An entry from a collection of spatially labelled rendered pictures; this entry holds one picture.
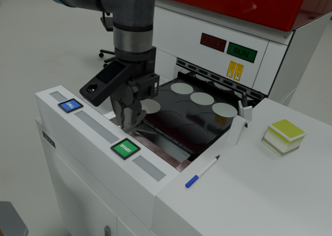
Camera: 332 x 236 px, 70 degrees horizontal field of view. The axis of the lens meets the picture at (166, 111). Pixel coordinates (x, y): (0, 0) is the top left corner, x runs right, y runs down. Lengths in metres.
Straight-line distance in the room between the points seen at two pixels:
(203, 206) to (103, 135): 0.33
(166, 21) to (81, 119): 0.64
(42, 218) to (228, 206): 1.33
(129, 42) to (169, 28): 0.73
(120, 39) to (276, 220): 0.48
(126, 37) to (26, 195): 1.53
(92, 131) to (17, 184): 1.28
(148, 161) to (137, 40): 0.30
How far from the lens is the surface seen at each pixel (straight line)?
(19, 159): 2.09
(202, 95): 1.02
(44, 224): 1.69
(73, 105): 0.79
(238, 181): 0.61
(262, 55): 0.95
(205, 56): 1.06
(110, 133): 0.69
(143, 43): 0.45
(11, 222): 0.73
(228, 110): 0.96
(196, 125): 0.84
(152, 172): 0.59
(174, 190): 0.55
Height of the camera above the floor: 1.40
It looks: 35 degrees down
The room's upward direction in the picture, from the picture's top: 7 degrees clockwise
